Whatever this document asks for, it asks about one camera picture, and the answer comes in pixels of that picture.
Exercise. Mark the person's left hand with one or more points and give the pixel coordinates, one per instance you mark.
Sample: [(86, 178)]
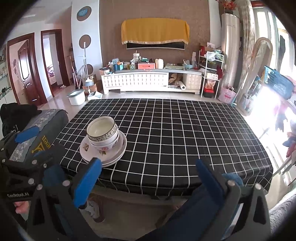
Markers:
[(21, 207)]

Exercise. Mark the green patterned bowl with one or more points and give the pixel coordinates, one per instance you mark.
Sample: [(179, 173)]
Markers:
[(101, 127)]

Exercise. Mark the pink bag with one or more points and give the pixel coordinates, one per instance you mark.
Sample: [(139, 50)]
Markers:
[(226, 96)]

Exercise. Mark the grey fabric sofa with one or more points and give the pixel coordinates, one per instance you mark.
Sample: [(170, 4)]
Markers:
[(282, 213)]

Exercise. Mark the round wall decor blue plate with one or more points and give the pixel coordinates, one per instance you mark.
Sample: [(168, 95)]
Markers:
[(84, 12)]

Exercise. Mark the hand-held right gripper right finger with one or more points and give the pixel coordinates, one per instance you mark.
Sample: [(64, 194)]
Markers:
[(209, 183)]

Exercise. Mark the beige tufted storage box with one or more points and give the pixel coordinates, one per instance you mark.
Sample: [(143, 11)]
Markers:
[(192, 82)]

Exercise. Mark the white plate with pink flowers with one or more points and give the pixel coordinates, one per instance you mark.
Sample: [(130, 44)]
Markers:
[(116, 158)]

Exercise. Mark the black checked tablecloth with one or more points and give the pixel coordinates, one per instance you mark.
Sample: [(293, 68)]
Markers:
[(173, 139)]

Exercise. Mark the white mop bucket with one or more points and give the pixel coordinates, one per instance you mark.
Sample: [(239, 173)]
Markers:
[(76, 98)]

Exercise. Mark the patterned curtain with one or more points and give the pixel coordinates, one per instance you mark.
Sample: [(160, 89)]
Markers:
[(246, 34)]

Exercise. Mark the brown wooden door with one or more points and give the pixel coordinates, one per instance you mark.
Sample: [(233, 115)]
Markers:
[(24, 67)]

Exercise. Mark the blue plastic basket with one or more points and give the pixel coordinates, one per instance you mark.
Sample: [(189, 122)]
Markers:
[(277, 81)]

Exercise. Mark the white shelf rack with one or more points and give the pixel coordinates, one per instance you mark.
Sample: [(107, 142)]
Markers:
[(210, 77)]

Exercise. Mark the plain white plate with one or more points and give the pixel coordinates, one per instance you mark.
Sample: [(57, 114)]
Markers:
[(108, 165)]

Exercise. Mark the cardboard box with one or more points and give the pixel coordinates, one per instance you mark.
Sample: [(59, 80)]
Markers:
[(92, 88)]

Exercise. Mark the white container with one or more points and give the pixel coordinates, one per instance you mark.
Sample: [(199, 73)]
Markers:
[(159, 63)]

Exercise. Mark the white dustpan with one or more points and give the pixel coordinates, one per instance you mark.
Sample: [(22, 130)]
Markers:
[(94, 96)]

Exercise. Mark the green flat box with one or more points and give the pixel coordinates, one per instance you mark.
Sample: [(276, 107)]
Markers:
[(173, 66)]

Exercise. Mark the blue broom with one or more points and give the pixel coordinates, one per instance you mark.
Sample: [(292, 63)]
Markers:
[(89, 83)]

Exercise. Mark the pink drawer box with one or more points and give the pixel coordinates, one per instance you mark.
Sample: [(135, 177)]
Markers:
[(146, 66)]

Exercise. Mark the plain white bowl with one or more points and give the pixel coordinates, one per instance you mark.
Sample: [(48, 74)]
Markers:
[(115, 139)]

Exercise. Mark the silver standing air conditioner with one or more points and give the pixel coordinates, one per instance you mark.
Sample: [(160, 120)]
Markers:
[(230, 46)]

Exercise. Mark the brown door frame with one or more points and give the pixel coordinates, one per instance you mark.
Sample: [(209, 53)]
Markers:
[(44, 58)]

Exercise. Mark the grey sofa with lace cover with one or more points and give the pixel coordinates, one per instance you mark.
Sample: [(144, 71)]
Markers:
[(54, 118)]

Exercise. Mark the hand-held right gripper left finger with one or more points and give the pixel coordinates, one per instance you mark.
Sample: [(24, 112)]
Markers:
[(87, 183)]

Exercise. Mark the yellow television cover cloth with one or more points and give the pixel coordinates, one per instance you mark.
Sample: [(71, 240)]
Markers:
[(155, 30)]

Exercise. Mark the black clothes pile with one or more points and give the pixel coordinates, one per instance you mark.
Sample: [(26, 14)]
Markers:
[(16, 111)]

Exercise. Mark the dark hanging garment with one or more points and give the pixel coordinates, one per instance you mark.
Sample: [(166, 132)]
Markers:
[(282, 48)]

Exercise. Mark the white bowl with red mark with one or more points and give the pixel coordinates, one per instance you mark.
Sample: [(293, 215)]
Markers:
[(104, 150)]

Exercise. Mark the red artificial flowers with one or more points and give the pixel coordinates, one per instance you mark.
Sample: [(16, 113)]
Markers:
[(227, 4)]

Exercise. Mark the black television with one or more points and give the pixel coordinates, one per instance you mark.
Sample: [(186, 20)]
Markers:
[(157, 45)]

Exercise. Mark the white plate with bear print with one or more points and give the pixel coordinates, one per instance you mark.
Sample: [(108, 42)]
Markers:
[(85, 148)]

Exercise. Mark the leaning wooden-framed panel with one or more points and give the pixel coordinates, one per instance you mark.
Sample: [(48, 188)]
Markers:
[(261, 60)]

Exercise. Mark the white television cabinet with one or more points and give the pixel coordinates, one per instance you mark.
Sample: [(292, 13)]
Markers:
[(134, 80)]

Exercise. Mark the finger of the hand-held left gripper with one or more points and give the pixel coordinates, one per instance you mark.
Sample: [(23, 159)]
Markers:
[(49, 155), (26, 134)]

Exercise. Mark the white paper roll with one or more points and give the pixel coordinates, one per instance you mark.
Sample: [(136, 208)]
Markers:
[(183, 86)]

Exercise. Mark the clothes drying rack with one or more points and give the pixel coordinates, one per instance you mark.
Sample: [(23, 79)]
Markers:
[(285, 129)]

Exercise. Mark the clutter of small items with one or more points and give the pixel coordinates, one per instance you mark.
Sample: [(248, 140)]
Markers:
[(118, 66)]

